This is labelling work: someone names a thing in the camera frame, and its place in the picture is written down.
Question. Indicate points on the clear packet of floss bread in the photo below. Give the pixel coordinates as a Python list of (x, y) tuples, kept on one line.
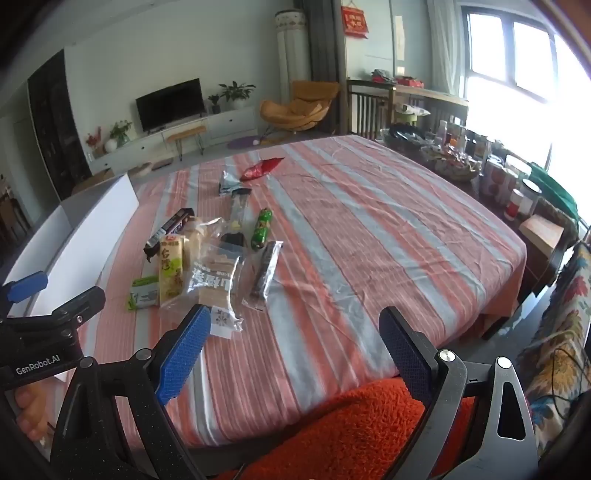
[(198, 237)]

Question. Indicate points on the white sheer curtain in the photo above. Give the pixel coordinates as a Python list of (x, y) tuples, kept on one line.
[(445, 46)]

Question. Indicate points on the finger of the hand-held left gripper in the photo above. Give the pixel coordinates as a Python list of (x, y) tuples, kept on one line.
[(78, 304), (27, 284)]

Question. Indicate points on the orange lounge chair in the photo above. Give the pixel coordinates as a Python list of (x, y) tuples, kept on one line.
[(300, 108)]

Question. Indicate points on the basket of small things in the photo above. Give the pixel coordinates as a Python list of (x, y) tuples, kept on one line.
[(450, 164)]

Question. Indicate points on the red flower plant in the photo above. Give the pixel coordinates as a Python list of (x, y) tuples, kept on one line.
[(94, 141)]

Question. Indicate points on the wooden bench stool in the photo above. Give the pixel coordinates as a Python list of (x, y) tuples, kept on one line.
[(184, 133)]

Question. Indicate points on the yellow rice cracker packet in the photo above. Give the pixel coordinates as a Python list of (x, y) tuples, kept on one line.
[(170, 270)]

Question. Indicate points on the grey curtain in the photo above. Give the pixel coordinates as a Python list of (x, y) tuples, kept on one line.
[(325, 46)]

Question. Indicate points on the cluster of bottles and jars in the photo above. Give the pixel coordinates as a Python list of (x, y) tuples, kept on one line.
[(461, 136)]

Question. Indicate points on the wooden box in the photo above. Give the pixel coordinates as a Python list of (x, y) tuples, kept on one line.
[(542, 235)]

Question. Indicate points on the red snack packet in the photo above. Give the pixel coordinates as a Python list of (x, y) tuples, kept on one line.
[(258, 170)]

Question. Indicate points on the round floor cushion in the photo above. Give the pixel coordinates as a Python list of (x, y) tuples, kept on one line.
[(139, 170)]

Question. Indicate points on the large clear printed bread packet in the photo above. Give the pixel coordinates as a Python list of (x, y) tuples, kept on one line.
[(217, 284)]

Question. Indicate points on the plant in white vase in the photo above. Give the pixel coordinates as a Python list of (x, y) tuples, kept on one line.
[(120, 134)]

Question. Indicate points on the small green white packet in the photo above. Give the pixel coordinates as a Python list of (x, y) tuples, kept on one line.
[(144, 293)]

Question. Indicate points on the white blue triangular snack packet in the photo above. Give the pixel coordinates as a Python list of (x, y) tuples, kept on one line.
[(230, 182)]

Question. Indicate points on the floral cloth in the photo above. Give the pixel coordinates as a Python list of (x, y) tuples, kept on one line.
[(568, 332)]

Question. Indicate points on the black display cabinet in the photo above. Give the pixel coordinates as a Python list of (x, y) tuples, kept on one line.
[(55, 129)]

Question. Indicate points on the dark wooden side table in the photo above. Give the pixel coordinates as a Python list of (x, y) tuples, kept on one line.
[(369, 108)]

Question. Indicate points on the window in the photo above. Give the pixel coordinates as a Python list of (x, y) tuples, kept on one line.
[(521, 69)]

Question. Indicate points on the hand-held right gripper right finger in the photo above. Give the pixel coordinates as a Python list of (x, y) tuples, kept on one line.
[(406, 355)]

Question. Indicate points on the white television cabinet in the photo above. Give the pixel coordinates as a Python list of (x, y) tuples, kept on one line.
[(231, 122)]

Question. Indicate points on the green cloth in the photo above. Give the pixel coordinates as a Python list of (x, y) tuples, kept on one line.
[(554, 189)]

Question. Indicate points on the purple rug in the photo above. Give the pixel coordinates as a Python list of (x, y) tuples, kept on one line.
[(244, 141)]

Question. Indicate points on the small black snack packet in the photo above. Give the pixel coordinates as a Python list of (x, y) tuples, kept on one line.
[(233, 239)]

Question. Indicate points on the cluster of red white tins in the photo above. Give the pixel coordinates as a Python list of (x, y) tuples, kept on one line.
[(508, 184)]

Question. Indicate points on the red hanging decoration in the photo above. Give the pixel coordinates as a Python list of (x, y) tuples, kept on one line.
[(354, 22)]

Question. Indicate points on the large leafy potted plant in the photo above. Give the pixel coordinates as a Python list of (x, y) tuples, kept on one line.
[(236, 92)]

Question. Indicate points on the small potted plant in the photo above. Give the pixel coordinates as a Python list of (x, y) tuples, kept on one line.
[(214, 104)]

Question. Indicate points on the person's left hand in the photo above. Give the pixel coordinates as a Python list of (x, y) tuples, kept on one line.
[(30, 415)]

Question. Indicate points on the orange fluffy blanket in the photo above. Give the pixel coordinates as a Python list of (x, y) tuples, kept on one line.
[(351, 429)]

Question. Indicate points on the clear packet with black top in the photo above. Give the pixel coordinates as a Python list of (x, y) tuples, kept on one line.
[(240, 207)]

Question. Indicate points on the black snack bar packet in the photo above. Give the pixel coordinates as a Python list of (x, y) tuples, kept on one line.
[(171, 226)]

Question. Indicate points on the black television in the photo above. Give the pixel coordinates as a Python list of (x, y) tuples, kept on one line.
[(171, 105)]

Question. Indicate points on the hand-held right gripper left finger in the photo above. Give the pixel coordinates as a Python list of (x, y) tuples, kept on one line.
[(184, 350)]

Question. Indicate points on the white board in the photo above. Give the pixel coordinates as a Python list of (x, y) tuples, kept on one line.
[(69, 240)]

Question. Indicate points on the long dark snack packet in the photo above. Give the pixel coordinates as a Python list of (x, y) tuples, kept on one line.
[(265, 274)]

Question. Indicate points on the white standing air conditioner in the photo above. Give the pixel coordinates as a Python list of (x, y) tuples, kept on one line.
[(293, 50)]

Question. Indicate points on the green sausage packet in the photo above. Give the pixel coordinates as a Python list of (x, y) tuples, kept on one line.
[(261, 228)]

